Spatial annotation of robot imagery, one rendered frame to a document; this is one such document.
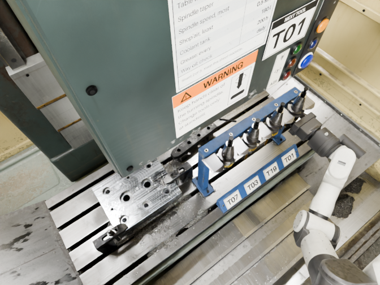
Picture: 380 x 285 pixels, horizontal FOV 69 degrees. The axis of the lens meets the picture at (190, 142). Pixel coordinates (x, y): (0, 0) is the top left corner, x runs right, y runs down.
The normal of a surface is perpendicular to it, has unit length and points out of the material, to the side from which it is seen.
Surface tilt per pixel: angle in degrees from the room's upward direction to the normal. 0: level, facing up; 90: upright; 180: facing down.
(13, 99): 90
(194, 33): 90
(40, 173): 0
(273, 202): 7
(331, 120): 24
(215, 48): 90
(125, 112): 90
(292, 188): 7
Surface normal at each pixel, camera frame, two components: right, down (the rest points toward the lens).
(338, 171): -0.39, -0.22
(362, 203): -0.15, -0.65
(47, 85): 0.59, 0.70
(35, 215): 0.32, -0.67
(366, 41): -0.81, 0.51
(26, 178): -0.02, -0.50
